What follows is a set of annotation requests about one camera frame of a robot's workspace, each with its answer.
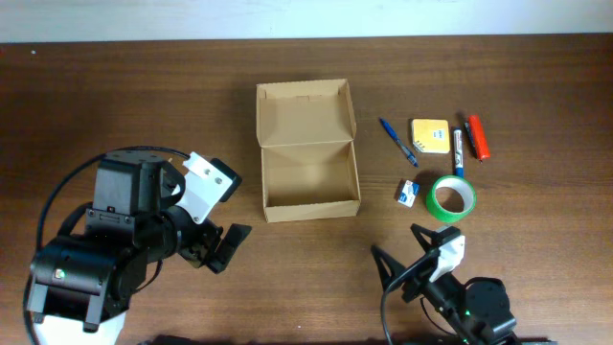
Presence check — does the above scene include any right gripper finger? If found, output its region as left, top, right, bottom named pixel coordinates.
left=410, top=224, right=442, bottom=252
left=371, top=245, right=406, bottom=291

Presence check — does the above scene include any green tape roll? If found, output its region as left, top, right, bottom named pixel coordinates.
left=426, top=175, right=477, bottom=223

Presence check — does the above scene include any yellow sticky note pad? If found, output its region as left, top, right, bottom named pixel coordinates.
left=411, top=119, right=450, bottom=154

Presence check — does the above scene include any red utility knife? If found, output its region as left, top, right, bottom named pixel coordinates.
left=465, top=115, right=490, bottom=162

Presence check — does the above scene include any brown cardboard box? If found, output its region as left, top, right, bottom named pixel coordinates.
left=256, top=79, right=361, bottom=223

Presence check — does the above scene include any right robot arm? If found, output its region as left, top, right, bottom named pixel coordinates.
left=371, top=224, right=519, bottom=344

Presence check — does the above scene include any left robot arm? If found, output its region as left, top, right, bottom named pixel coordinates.
left=23, top=146, right=251, bottom=344

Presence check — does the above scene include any small blue white box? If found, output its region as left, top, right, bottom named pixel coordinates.
left=396, top=180, right=420, bottom=208

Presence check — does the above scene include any blue white marker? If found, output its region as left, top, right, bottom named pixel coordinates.
left=453, top=127, right=465, bottom=178

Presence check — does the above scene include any blue ballpoint pen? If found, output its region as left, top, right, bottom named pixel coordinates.
left=379, top=118, right=419, bottom=168

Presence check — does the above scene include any left black cable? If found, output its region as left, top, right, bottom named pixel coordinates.
left=22, top=145, right=192, bottom=345

